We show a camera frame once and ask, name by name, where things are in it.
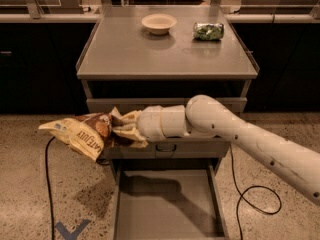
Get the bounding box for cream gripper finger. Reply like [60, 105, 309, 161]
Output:
[110, 107, 140, 127]
[112, 125, 148, 148]

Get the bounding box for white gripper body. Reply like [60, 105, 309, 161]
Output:
[137, 105, 188, 142]

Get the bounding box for brown chip bag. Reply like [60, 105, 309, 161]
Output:
[39, 113, 114, 161]

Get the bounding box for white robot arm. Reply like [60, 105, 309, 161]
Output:
[112, 95, 320, 205]

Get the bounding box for grey middle drawer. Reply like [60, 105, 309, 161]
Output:
[102, 137, 230, 159]

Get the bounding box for grey drawer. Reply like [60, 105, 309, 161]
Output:
[109, 166, 229, 240]
[102, 137, 230, 159]
[87, 97, 247, 114]

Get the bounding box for grey top drawer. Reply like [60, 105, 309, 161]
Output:
[87, 97, 247, 114]

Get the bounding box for grey drawer cabinet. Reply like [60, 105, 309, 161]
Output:
[75, 5, 261, 240]

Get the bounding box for grey bottom drawer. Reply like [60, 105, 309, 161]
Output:
[109, 166, 229, 240]

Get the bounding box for green snack bag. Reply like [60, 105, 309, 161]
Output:
[193, 22, 224, 41]

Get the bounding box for dark background counter cabinets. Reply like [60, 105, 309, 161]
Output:
[0, 21, 319, 114]

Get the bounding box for white paper bowl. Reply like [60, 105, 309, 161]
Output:
[142, 14, 177, 35]

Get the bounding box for blue tape floor marker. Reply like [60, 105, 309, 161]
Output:
[55, 218, 92, 240]

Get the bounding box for black cable left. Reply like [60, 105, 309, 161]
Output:
[44, 137, 111, 240]

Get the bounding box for black cable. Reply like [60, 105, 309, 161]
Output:
[229, 145, 283, 240]
[44, 137, 111, 240]

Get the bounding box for black cable right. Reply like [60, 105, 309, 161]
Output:
[229, 145, 283, 240]

